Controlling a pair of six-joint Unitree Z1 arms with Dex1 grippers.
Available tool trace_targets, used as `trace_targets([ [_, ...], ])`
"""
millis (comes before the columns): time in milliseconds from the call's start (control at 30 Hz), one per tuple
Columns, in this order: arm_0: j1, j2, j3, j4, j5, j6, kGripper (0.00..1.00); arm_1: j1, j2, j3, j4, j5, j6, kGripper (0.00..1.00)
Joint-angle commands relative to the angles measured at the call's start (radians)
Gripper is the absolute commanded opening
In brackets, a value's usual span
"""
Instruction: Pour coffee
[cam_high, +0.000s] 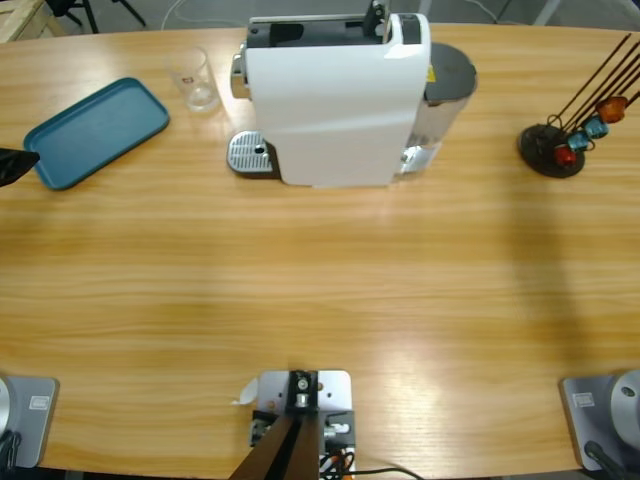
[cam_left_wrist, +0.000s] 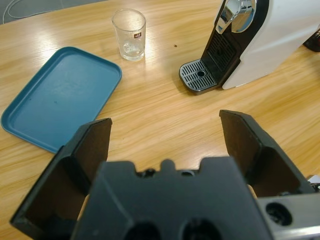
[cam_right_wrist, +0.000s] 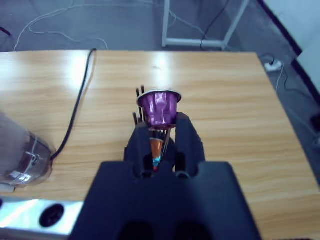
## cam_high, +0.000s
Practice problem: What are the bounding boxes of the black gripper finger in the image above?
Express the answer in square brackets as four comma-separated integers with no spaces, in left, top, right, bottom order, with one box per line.
[0,147,41,189]

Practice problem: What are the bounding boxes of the clear glass cup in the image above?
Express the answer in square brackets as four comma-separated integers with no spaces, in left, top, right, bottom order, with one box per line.
[164,47,222,112]

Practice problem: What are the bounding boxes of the white capsule coffee machine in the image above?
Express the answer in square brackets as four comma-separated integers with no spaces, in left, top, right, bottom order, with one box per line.
[227,0,432,190]

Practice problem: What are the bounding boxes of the orange coffee capsule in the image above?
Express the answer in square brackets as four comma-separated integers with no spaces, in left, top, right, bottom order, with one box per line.
[597,94,629,124]

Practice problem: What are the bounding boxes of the teal rectangular tray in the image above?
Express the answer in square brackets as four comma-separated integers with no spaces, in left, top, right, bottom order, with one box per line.
[22,76,171,192]

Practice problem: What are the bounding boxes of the wooden crate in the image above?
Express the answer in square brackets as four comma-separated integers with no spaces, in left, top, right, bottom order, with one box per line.
[0,0,67,45]

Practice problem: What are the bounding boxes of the black tripod legs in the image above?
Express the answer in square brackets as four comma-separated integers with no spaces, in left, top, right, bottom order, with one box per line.
[47,0,149,35]

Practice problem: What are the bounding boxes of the white paper tag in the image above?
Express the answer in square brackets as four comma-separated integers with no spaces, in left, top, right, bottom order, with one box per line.
[229,377,260,407]

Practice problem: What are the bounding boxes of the black capsule stand with rods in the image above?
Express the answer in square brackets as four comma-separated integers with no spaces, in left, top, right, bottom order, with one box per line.
[517,32,640,179]

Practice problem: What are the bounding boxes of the white floor cable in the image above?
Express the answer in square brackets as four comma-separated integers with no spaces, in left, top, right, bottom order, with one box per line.
[469,0,501,24]
[159,0,251,31]

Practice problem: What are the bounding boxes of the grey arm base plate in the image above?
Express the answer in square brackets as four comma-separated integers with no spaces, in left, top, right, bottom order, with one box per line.
[558,374,640,471]
[0,375,60,469]

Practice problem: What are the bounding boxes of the black arm base cable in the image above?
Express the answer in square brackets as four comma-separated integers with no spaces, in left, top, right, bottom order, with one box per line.
[0,429,24,471]
[583,439,626,480]

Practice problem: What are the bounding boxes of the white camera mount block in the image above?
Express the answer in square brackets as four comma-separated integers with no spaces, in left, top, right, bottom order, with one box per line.
[248,368,359,474]

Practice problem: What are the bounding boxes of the dark camera mount post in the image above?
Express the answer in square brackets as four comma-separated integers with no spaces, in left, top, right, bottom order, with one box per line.
[229,369,321,480]

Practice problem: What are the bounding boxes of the black mount cable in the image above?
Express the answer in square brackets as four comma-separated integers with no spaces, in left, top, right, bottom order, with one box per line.
[349,466,419,480]

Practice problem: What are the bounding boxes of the white metal frame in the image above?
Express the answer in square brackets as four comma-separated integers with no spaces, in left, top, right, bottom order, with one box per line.
[537,0,561,26]

